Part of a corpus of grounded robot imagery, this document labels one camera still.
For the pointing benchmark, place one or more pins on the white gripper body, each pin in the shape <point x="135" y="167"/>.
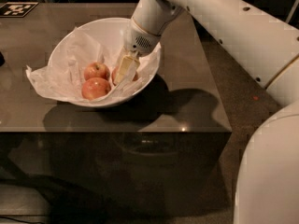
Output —
<point x="139" y="39"/>

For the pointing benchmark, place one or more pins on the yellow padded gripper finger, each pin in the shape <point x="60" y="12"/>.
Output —
<point x="127" y="65"/>

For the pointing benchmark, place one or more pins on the red apple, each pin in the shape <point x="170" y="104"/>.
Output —
<point x="114" y="73"/>
<point x="96" y="70"/>
<point x="95" y="87"/>

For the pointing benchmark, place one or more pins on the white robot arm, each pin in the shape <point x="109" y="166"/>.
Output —
<point x="267" y="187"/>

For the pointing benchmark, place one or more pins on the white bowl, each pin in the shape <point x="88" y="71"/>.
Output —
<point x="102" y="31"/>

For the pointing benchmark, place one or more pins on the red apple front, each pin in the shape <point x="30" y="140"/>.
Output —
<point x="95" y="87"/>

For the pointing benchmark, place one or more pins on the white crumpled paper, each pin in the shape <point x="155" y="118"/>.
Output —
<point x="62" y="72"/>

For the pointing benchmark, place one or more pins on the dark glossy table cabinet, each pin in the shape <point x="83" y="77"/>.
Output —
<point x="149" y="157"/>

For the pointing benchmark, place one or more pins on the dark object at left edge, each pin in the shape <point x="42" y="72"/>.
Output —
<point x="2" y="59"/>

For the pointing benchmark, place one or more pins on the black white fiducial marker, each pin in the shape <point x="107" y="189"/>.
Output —
<point x="16" y="9"/>

